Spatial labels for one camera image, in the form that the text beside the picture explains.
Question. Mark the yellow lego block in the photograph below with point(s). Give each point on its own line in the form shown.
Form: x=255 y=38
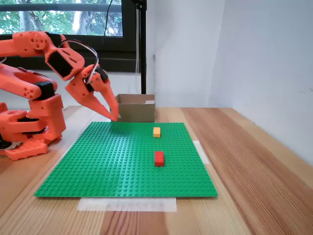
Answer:
x=157 y=132

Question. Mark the open cardboard box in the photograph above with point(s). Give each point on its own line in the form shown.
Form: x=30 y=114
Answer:
x=137 y=110

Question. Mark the green lego baseplate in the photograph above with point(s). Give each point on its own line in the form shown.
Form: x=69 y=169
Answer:
x=122 y=166

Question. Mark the red lego block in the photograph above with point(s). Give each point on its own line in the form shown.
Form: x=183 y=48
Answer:
x=159 y=159

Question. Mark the black table clamp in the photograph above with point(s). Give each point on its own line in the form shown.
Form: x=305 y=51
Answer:
x=3 y=144

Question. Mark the masking tape strip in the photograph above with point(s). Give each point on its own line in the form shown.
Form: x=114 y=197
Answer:
x=203 y=154
x=127 y=205

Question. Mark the black window frame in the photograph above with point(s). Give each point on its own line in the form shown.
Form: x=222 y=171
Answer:
x=117 y=49

